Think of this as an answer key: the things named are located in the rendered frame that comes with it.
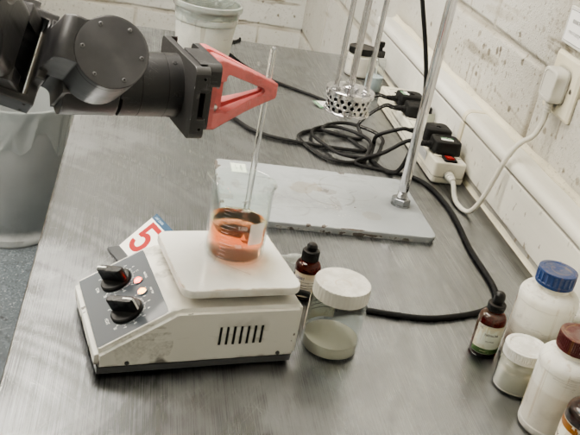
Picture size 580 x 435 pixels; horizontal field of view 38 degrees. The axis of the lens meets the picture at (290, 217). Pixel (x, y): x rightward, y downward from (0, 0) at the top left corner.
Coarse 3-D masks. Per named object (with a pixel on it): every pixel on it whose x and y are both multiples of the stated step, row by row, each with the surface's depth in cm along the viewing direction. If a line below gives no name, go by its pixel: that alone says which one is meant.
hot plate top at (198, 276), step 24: (168, 240) 86; (192, 240) 87; (168, 264) 83; (192, 264) 83; (216, 264) 84; (264, 264) 85; (192, 288) 79; (216, 288) 79; (240, 288) 80; (264, 288) 81; (288, 288) 82
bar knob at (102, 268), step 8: (104, 272) 84; (112, 272) 84; (120, 272) 83; (128, 272) 85; (104, 280) 85; (112, 280) 85; (120, 280) 84; (128, 280) 84; (104, 288) 84; (112, 288) 84
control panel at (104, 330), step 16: (144, 256) 87; (144, 272) 85; (96, 288) 85; (128, 288) 84; (96, 304) 83; (144, 304) 81; (160, 304) 80; (96, 320) 81; (144, 320) 79; (96, 336) 79; (112, 336) 78
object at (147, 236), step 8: (152, 224) 101; (136, 232) 101; (144, 232) 100; (152, 232) 100; (160, 232) 99; (128, 240) 101; (136, 240) 100; (144, 240) 99; (152, 240) 99; (128, 248) 100; (136, 248) 99
